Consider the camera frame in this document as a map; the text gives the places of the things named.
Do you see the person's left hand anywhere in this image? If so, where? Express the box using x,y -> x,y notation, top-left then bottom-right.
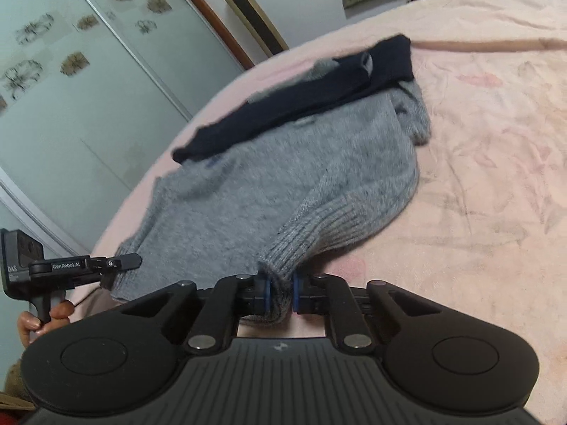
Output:
17,300 -> 75,348

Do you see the pink bed sheet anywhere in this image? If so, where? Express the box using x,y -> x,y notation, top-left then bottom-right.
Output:
70,0 -> 567,425

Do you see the grey navy sequin sweater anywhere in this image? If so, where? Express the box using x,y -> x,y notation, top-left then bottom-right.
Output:
111,35 -> 431,323

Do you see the brown wooden door frame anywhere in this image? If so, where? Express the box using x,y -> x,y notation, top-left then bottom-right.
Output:
189,0 -> 255,70

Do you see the gold tower fan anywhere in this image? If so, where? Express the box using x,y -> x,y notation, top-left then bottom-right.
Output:
225,0 -> 288,57

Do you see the frosted glass wardrobe door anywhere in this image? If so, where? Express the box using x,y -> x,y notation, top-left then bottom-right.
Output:
1,0 -> 242,257

